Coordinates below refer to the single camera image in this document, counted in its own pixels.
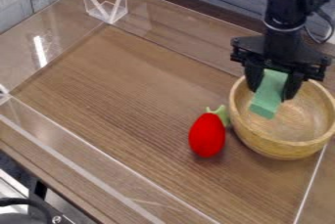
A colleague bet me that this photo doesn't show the black cable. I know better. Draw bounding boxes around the black cable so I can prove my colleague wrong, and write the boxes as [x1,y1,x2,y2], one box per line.
[0,198,56,224]

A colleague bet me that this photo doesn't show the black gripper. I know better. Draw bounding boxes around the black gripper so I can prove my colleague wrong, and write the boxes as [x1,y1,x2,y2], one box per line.
[231,35,332,101]

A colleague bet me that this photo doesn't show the red plush strawberry toy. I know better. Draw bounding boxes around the red plush strawberry toy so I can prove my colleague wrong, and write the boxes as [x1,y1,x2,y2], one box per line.
[188,105,230,157]

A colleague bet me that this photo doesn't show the green rectangular block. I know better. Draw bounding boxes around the green rectangular block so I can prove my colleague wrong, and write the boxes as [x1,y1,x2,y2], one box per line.
[249,69,288,119]

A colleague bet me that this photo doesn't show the clear acrylic tray wall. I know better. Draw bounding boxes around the clear acrylic tray wall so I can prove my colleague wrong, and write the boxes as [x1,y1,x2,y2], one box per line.
[0,85,218,224]

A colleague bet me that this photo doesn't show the brown wooden bowl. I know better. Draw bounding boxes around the brown wooden bowl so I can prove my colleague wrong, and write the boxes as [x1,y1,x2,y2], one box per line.
[229,77,335,160]

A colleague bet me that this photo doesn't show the clear acrylic corner bracket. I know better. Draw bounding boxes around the clear acrylic corner bracket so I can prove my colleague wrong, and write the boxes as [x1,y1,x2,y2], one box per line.
[82,0,128,24]

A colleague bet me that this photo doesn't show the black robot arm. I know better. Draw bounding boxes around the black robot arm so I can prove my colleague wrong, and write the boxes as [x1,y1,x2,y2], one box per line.
[230,0,330,101]

